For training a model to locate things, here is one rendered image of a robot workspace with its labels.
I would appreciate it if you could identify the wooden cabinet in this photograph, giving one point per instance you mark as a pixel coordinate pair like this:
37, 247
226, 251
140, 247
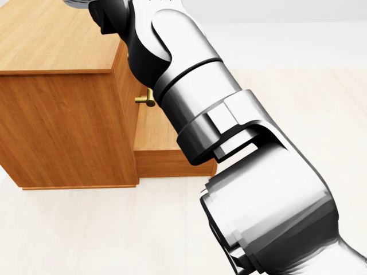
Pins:
63, 120

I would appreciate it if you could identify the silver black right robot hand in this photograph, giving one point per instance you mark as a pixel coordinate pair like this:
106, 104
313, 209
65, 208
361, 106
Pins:
175, 37

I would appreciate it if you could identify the wooden drawer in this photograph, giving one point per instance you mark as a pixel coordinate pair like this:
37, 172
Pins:
160, 161

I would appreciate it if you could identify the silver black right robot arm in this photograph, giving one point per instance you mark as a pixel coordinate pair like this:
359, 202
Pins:
258, 200

